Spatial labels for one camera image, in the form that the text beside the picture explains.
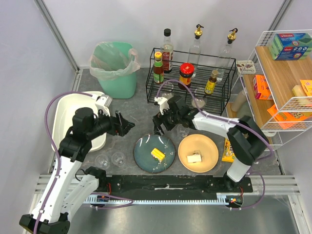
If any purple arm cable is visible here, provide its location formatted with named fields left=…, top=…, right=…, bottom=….
left=157, top=79, right=275, bottom=210
left=33, top=91, right=135, bottom=234

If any orange snack bag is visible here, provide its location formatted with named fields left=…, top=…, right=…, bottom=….
left=267, top=104, right=312, bottom=130

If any white food block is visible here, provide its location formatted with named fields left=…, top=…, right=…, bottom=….
left=187, top=153, right=202, bottom=163

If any white wire shelf unit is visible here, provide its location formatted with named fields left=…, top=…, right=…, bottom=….
left=225, top=30, right=312, bottom=176

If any chili sauce jar red lid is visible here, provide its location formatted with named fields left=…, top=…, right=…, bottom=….
left=178, top=63, right=195, bottom=90

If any small clear glass cup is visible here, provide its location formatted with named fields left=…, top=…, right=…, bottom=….
left=176, top=124, right=190, bottom=139

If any sauce bottle yellow cap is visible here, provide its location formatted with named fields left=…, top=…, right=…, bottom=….
left=153, top=51, right=164, bottom=84

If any clear drinking glass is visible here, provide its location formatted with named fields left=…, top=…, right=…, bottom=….
left=112, top=152, right=126, bottom=167
left=95, top=154, right=110, bottom=170

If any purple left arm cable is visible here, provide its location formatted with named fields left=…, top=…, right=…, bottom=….
left=33, top=91, right=135, bottom=234

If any beige round plate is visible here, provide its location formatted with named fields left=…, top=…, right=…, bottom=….
left=178, top=134, right=219, bottom=173

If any orange box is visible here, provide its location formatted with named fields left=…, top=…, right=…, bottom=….
left=253, top=75, right=273, bottom=100

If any clear pink bin liner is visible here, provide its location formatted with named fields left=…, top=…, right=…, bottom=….
left=89, top=41, right=141, bottom=81

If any yellow orange packet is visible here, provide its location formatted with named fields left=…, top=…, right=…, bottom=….
left=300, top=79, right=312, bottom=97

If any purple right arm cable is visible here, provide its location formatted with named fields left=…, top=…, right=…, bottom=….
left=157, top=79, right=275, bottom=210

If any blue ceramic plate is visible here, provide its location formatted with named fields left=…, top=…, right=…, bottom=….
left=134, top=134, right=176, bottom=174

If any green trash bin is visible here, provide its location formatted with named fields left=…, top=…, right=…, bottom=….
left=90, top=41, right=137, bottom=99

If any yellow sponge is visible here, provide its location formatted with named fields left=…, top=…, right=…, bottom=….
left=292, top=85, right=307, bottom=98

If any yellow butter block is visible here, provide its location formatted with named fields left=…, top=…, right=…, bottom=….
left=151, top=148, right=165, bottom=162

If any white rectangular basin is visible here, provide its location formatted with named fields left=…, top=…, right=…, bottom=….
left=52, top=94, right=98, bottom=149

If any glass jar with white powder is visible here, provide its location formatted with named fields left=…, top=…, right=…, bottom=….
left=159, top=82, right=174, bottom=99

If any dark vinegar bottle black cap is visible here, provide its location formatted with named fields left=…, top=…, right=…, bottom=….
left=160, top=28, right=174, bottom=74

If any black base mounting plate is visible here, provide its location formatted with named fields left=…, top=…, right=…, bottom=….
left=97, top=175, right=253, bottom=201

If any yellow M&Ms candy bag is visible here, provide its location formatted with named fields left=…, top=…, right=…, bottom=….
left=221, top=138, right=235, bottom=163

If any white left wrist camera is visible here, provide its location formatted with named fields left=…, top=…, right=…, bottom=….
left=95, top=95, right=113, bottom=117

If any beige pump bottle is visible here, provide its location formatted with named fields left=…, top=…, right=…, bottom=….
left=231, top=90, right=247, bottom=112

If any small yellow label bottle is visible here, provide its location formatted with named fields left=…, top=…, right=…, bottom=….
left=204, top=70, right=218, bottom=95

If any white chocolate box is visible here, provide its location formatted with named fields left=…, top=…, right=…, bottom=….
left=236, top=60, right=256, bottom=75

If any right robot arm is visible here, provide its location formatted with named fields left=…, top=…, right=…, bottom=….
left=153, top=96, right=269, bottom=184

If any white cable duct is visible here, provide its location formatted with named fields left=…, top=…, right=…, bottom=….
left=84, top=191, right=231, bottom=205

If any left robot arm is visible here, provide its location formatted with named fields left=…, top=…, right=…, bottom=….
left=19, top=107, right=135, bottom=234

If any black wire rack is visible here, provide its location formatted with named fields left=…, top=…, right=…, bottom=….
left=145, top=47, right=236, bottom=115

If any green sponge pack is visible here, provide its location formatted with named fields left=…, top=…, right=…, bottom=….
left=268, top=33, right=312, bottom=60

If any glass oil bottle gold spout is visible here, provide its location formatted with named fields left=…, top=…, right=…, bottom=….
left=187, top=24, right=204, bottom=77

